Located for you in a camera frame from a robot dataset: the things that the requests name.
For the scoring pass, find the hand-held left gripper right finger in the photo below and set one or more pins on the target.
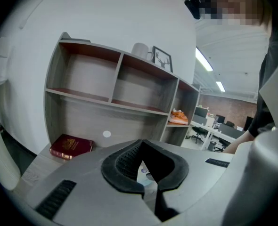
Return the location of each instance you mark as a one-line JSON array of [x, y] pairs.
[[195, 173]]

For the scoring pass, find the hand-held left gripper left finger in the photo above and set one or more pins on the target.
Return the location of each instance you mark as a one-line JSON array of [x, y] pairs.
[[87, 196]]

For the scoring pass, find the white tissues pack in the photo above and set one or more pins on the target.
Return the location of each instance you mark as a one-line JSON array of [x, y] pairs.
[[146, 173]]

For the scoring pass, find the orange tissues pack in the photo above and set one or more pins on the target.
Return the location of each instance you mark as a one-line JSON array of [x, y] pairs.
[[178, 117]]

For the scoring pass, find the grey wooden desk with hutch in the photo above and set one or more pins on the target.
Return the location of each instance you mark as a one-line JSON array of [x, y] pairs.
[[87, 119]]

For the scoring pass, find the person's right forearm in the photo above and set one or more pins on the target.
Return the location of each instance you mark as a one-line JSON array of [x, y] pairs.
[[239, 142]]

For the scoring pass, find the white office desk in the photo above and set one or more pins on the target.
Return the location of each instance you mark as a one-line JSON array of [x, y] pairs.
[[207, 129]]

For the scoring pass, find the black office chair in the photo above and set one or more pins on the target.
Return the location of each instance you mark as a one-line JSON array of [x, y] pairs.
[[198, 133], [222, 145]]

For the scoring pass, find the dark red book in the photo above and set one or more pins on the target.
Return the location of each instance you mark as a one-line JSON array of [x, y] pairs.
[[70, 146]]

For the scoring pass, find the ceiling light strip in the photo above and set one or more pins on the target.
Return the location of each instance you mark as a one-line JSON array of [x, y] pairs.
[[203, 58], [220, 86]]

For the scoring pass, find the white round vanity table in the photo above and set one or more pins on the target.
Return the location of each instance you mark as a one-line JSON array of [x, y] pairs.
[[0, 138]]

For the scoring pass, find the person's black clothing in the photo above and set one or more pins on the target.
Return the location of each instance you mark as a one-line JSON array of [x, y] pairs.
[[264, 91]]

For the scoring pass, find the black framed deer picture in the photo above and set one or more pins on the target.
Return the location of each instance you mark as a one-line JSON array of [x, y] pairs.
[[163, 59]]

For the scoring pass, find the white mug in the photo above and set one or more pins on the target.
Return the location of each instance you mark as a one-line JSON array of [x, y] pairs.
[[140, 52]]

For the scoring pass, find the person's head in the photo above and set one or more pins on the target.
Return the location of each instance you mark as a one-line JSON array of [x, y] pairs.
[[238, 3]]

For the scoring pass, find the small black picture frame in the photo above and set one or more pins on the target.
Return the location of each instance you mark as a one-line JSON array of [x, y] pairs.
[[75, 40]]

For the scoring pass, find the black head-worn camera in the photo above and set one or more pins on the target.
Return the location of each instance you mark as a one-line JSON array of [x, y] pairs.
[[192, 6]]

